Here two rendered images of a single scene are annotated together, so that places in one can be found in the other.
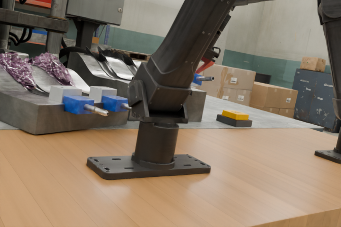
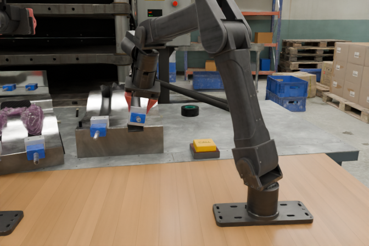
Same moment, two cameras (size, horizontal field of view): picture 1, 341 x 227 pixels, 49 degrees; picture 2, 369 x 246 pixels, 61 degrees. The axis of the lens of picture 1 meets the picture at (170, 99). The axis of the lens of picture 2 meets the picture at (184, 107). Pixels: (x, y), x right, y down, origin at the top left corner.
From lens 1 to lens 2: 0.77 m
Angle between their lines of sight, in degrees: 33
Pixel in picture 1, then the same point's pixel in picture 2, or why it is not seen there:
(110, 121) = (41, 164)
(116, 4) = not seen: hidden behind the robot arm
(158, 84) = not seen: outside the picture
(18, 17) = (96, 58)
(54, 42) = (121, 73)
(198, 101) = (154, 135)
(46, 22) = (112, 59)
